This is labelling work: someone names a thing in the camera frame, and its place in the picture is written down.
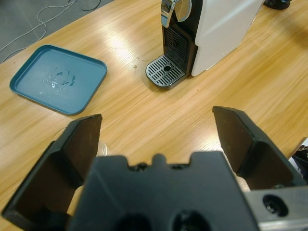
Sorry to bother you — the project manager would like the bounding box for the clear drinking glass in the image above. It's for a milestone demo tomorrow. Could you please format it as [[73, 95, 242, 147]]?
[[54, 127, 109, 158]]

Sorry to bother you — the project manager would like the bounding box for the blue plastic tray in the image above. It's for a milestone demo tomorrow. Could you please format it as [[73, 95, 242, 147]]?
[[9, 44, 108, 116]]

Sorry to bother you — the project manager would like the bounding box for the black cable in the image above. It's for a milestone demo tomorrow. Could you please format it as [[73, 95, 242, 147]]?
[[80, 0, 102, 12]]

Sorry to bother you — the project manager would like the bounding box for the white capsule coffee machine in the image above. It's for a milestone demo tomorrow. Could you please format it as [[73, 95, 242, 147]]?
[[145, 0, 263, 91]]

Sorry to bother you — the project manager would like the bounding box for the white mount with dark post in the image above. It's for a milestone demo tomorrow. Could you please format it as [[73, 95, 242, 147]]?
[[291, 137, 308, 174]]

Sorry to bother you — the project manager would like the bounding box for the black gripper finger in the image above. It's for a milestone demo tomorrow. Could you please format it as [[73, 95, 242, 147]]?
[[1, 114, 103, 231], [212, 105, 308, 192]]

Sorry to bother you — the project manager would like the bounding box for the white cable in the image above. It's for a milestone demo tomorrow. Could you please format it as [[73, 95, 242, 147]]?
[[0, 0, 75, 56]]

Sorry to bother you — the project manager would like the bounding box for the metal grate drip tray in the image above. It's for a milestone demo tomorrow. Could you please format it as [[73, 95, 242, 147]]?
[[145, 54, 191, 91]]

